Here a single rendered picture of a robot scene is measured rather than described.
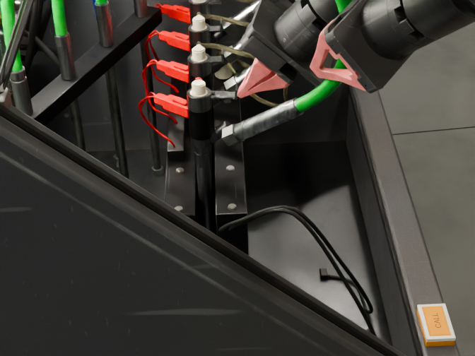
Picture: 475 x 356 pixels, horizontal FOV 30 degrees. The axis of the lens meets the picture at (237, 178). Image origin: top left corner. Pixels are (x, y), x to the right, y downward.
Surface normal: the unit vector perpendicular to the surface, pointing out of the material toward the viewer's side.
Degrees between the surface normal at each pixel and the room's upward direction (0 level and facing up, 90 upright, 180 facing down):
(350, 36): 49
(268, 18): 40
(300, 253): 0
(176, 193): 0
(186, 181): 0
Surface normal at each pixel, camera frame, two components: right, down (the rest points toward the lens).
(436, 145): -0.03, -0.80
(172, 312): 0.04, 0.60
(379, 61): 0.47, -0.19
